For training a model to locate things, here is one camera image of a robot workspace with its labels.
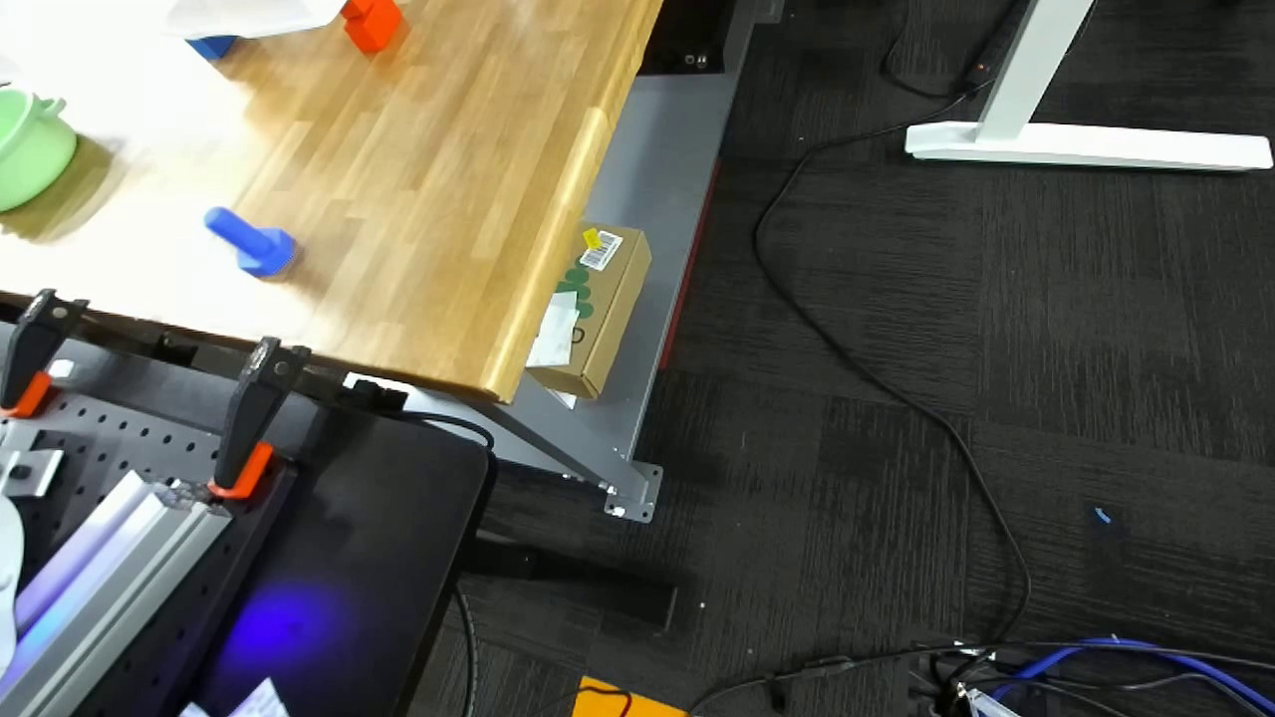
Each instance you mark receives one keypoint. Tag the blue block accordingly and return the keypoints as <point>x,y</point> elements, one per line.
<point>216,48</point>

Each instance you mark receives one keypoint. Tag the orange cup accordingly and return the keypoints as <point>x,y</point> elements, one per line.
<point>374,25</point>

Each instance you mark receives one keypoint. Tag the grey metal table frame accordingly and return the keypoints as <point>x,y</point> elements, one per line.
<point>663,198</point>

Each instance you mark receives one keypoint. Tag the blue hex bolt toy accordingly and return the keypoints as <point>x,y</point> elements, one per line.
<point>258,246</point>

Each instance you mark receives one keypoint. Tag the aluminium extrusion bar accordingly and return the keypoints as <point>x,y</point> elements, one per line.
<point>107,580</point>

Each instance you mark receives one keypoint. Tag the green bowl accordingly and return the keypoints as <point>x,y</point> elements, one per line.
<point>31,151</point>

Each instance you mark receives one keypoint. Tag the small blue floor scrap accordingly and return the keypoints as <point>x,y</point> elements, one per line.
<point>1100,517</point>

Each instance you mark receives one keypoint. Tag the white desk leg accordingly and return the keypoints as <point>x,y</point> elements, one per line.
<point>1063,142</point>

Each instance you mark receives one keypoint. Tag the dark flat equipment case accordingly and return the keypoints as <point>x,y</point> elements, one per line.
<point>362,568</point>

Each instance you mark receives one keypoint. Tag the black perforated mounting board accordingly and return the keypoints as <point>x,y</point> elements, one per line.
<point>134,436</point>

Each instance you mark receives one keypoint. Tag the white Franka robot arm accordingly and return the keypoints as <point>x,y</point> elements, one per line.
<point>5,580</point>

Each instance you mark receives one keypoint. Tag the black clamp with orange trigger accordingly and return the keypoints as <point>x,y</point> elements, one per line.
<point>261,409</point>
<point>33,349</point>

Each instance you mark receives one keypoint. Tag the orange flat floor object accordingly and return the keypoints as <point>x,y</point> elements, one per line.
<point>621,698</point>

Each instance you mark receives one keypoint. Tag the small cardboard box with label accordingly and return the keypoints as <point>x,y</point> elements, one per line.
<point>604,312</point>

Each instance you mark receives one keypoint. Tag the white paper label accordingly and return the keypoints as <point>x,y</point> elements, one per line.
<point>261,698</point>

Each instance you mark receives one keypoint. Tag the small metal bracket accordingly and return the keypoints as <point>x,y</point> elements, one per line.
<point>31,471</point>

